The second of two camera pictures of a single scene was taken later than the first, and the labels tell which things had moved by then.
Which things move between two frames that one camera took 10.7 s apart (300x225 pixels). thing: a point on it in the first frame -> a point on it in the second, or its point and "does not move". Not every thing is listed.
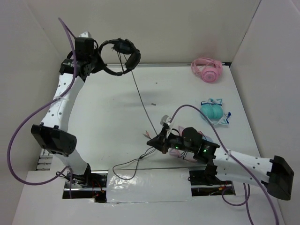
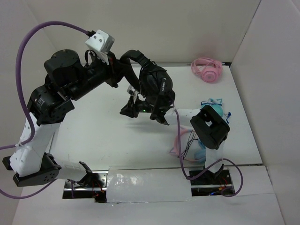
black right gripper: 161,142 -> 131,109
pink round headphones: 208,69 does not move
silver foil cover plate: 137,185 does not move
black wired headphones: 123,46 -> 156,86
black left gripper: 101,64 -> 116,70
